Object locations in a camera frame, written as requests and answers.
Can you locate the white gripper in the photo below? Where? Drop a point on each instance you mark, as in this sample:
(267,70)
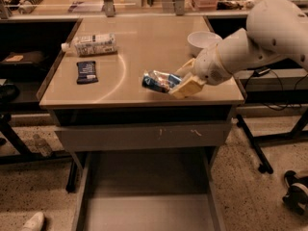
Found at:
(209,65)

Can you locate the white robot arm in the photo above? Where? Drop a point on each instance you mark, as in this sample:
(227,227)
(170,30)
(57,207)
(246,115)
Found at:
(275,30)

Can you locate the open grey middle drawer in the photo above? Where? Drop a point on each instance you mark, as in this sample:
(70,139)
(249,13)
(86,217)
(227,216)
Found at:
(156,190)

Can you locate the white ceramic bowl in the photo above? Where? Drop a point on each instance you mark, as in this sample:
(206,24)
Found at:
(199,40)

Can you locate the black power adapter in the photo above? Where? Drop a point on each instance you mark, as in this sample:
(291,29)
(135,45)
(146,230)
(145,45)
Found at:
(261,71)

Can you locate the grey desk with drawers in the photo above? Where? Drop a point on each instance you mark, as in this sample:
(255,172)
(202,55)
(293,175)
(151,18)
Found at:
(117,112)

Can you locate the white plastic bottle lying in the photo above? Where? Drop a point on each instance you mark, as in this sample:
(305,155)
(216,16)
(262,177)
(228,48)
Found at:
(91,45)

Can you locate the dark blue snack packet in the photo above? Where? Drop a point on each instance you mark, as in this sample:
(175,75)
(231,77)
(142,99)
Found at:
(86,72)

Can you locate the black white wheel base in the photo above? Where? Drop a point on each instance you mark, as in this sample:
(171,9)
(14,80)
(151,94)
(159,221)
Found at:
(296,197)

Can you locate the clear water bottle on floor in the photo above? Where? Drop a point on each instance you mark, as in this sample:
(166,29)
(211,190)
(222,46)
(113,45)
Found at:
(42,146)

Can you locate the white shoe on floor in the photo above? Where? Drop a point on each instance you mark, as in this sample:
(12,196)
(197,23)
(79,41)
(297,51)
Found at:
(35,223)

